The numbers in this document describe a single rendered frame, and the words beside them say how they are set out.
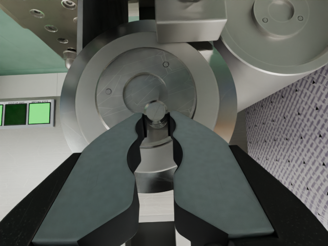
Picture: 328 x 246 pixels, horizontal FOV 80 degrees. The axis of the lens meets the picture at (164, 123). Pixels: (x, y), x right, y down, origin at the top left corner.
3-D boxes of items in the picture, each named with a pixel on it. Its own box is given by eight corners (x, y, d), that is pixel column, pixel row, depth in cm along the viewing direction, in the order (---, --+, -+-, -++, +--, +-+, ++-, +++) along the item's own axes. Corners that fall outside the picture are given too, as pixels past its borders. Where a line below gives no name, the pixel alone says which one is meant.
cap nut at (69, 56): (74, 50, 50) (74, 66, 49) (80, 56, 53) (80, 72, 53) (60, 50, 50) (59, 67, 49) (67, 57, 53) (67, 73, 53)
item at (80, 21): (84, -113, 20) (82, 55, 18) (128, 27, 44) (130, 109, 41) (79, -113, 20) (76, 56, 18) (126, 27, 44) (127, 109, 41)
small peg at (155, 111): (163, 127, 11) (139, 119, 11) (164, 131, 14) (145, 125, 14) (171, 103, 11) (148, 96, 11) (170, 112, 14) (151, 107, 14)
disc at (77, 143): (231, 15, 17) (245, 191, 15) (229, 19, 18) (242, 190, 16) (63, 21, 17) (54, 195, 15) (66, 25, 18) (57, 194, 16)
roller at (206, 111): (215, 28, 16) (225, 171, 15) (185, 103, 42) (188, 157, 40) (76, 32, 16) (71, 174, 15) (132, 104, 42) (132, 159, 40)
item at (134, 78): (168, 30, 15) (215, 116, 14) (168, 44, 17) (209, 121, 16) (77, 71, 15) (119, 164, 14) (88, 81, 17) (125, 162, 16)
